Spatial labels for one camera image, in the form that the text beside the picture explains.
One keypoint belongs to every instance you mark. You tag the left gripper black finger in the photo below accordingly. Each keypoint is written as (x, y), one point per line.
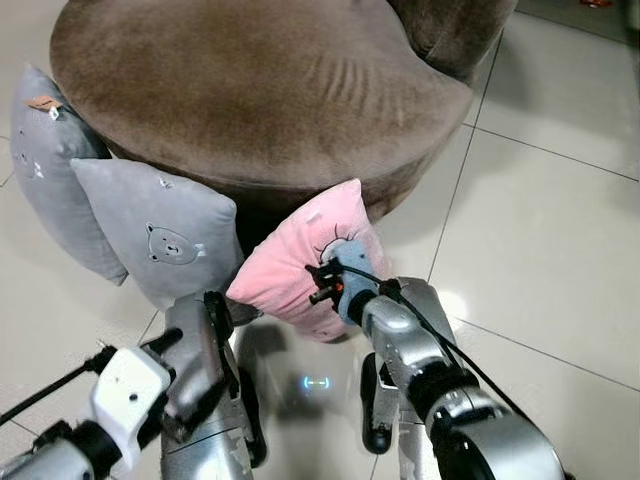
(205, 408)
(165, 343)

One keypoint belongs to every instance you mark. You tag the pink pillow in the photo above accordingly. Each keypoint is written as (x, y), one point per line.
(285, 265)

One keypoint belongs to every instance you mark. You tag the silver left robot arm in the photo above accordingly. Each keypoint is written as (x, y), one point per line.
(45, 462)

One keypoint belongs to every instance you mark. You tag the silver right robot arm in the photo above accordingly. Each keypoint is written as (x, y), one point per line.
(405, 335)

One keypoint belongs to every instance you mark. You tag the grey pillow with bear print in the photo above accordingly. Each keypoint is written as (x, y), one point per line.
(150, 215)

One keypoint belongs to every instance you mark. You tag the brown round velvet sofa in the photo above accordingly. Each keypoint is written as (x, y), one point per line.
(260, 90)

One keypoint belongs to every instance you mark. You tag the grey pillow with brown tag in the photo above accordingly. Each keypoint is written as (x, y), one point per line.
(52, 170)

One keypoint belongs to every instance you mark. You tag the black left robot foot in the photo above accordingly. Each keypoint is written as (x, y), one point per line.
(253, 420)

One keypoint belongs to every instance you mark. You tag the black robot foot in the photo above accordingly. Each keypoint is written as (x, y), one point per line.
(376, 405)
(253, 420)

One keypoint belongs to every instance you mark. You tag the black right robot foot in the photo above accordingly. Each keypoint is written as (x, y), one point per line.
(376, 405)

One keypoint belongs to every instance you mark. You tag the small orange object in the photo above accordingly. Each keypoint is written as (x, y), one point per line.
(595, 2)

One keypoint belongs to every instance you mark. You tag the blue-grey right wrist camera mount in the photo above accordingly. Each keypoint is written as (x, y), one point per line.
(357, 295)

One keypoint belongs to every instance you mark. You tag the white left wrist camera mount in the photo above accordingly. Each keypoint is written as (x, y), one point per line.
(128, 395)

